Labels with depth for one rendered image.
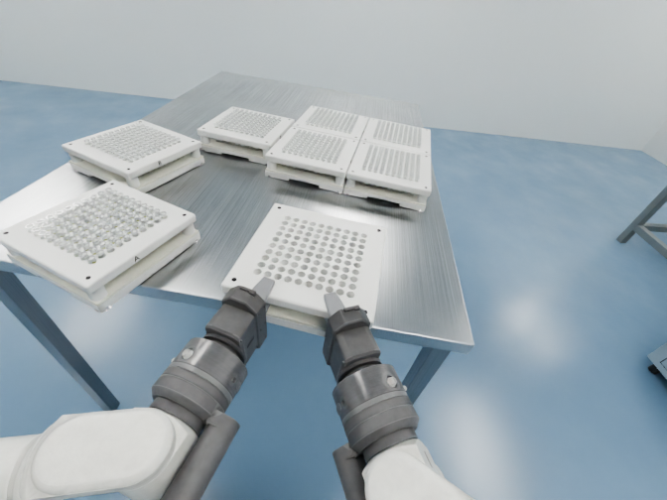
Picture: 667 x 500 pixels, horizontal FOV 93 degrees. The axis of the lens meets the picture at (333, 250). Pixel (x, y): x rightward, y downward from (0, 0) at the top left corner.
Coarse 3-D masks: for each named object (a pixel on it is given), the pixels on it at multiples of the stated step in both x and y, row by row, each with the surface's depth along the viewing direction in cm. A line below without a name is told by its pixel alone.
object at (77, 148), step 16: (160, 128) 97; (64, 144) 83; (80, 144) 84; (176, 144) 90; (192, 144) 92; (96, 160) 80; (112, 160) 80; (144, 160) 82; (160, 160) 84; (128, 176) 77
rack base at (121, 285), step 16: (176, 240) 68; (192, 240) 70; (16, 256) 60; (160, 256) 64; (176, 256) 68; (32, 272) 60; (48, 272) 58; (128, 272) 60; (144, 272) 61; (64, 288) 57; (112, 288) 57; (128, 288) 59; (96, 304) 54; (112, 304) 57
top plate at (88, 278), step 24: (96, 192) 70; (168, 216) 67; (192, 216) 68; (0, 240) 57; (24, 240) 57; (144, 240) 61; (48, 264) 54; (72, 264) 54; (96, 264) 55; (120, 264) 56; (96, 288) 53
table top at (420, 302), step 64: (192, 128) 116; (64, 192) 80; (192, 192) 86; (256, 192) 90; (320, 192) 94; (0, 256) 63; (192, 256) 69; (384, 256) 76; (448, 256) 79; (384, 320) 62; (448, 320) 64
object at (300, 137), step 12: (300, 132) 106; (288, 144) 98; (300, 144) 99; (312, 144) 99; (324, 144) 100; (336, 144) 101; (300, 156) 94; (312, 156) 93; (324, 156) 94; (336, 156) 95
